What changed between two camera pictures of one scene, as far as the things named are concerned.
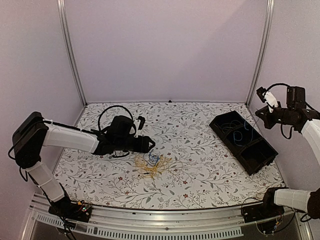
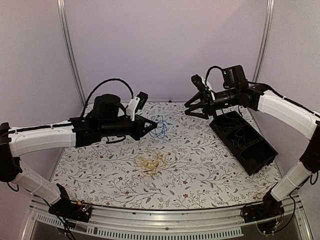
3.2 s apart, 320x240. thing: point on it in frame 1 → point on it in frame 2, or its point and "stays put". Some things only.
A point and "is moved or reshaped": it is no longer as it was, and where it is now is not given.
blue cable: (244, 124) → (240, 136)
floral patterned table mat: (188, 166) stays put
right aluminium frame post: (269, 19) stays put
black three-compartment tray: (250, 147) stays put
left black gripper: (142, 147) → (140, 132)
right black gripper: (265, 117) → (207, 105)
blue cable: (154, 158) is moved or reshaped
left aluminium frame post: (61, 4) stays put
